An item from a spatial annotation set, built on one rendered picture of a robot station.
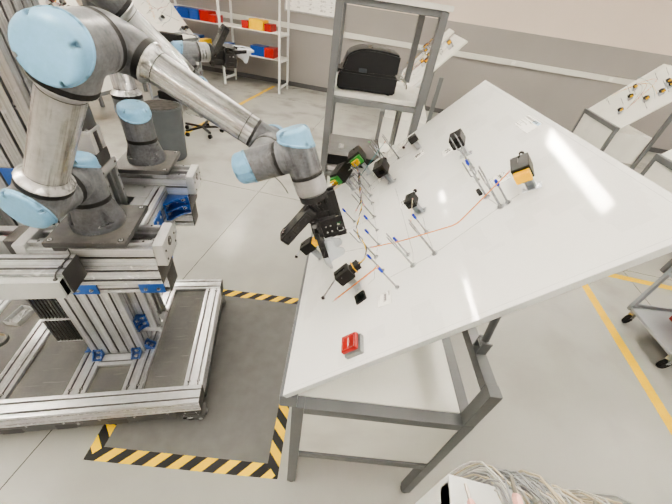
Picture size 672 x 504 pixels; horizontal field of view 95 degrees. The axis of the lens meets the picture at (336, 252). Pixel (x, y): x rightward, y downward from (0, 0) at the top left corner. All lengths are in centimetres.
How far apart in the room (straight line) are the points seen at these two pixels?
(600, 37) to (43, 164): 893
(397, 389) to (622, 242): 77
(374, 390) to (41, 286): 108
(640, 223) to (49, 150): 121
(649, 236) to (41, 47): 111
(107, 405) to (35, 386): 38
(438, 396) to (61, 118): 128
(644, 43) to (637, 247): 871
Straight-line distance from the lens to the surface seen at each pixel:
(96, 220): 119
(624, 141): 654
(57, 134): 91
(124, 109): 156
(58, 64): 79
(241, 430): 195
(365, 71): 176
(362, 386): 116
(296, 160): 69
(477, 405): 113
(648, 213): 83
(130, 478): 201
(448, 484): 42
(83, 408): 197
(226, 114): 85
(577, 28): 887
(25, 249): 136
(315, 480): 187
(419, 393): 121
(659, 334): 342
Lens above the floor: 181
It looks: 39 degrees down
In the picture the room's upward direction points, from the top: 9 degrees clockwise
